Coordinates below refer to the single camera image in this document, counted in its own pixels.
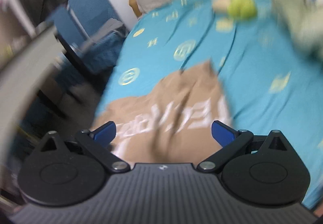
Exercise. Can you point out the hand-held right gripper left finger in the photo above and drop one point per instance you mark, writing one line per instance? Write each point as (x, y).
(104, 134)

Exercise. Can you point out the white table with black legs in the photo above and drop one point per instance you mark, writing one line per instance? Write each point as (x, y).
(25, 67)

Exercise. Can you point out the teal patterned bed sheet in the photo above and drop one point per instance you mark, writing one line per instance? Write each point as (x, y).
(252, 67)

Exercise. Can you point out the blue covered dining chair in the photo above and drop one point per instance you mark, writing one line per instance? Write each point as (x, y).
(90, 4)
(63, 24)

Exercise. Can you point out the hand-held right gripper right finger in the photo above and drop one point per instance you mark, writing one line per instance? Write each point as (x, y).
(223, 134)

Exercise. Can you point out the grey folded cloth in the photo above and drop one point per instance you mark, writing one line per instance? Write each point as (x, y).
(114, 24)

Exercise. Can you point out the tan printed t-shirt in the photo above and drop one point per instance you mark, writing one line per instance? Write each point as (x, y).
(176, 102)

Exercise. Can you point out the beige and green plush toy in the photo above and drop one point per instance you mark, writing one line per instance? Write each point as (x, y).
(239, 6)

